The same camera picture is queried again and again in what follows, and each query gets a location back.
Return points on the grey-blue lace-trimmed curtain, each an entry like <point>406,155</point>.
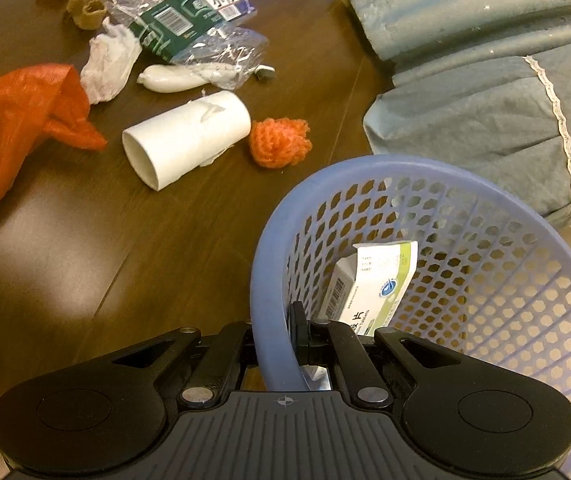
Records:
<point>465,120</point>

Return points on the blue plastic mesh basket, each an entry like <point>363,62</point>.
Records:
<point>268,280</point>

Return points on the white tissue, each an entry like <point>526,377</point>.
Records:
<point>108,65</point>

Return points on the clear bottle with green label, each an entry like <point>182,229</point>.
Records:
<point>175,25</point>

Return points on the white medicine box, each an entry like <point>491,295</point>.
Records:
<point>365,285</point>

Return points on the white paper tube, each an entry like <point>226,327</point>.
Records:
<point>180,140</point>

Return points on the white toothbrush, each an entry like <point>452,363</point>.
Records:
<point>165,77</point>

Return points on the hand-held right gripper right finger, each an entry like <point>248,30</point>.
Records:
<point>299,335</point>

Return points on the orange knitted ball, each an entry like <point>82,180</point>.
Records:
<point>280,142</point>

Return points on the light blue speckled curtain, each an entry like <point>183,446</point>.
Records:
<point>465,5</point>

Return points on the orange plastic bag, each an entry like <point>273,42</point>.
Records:
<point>10,125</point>

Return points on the small clear plastic case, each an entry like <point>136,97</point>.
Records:
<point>228,2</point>

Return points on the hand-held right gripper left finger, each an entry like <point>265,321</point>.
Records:
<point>225,355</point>

